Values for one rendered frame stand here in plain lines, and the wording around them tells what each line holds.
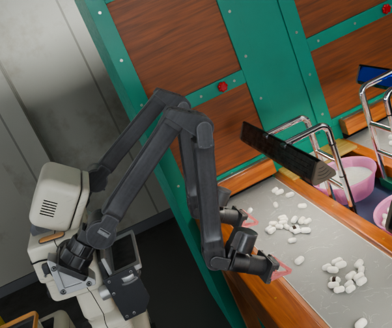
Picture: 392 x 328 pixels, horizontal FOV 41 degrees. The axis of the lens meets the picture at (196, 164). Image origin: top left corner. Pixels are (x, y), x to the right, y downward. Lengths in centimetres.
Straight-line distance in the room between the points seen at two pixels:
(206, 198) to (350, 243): 63
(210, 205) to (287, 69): 110
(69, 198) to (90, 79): 242
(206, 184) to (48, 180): 45
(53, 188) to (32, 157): 233
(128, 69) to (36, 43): 178
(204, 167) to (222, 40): 97
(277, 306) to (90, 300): 58
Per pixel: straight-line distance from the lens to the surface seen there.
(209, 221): 144
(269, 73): 234
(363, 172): 228
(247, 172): 232
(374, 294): 164
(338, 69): 250
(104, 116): 393
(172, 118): 132
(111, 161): 179
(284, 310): 164
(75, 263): 144
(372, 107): 255
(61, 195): 153
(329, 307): 164
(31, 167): 387
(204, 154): 137
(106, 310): 174
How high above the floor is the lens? 179
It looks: 21 degrees down
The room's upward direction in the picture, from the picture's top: 23 degrees counter-clockwise
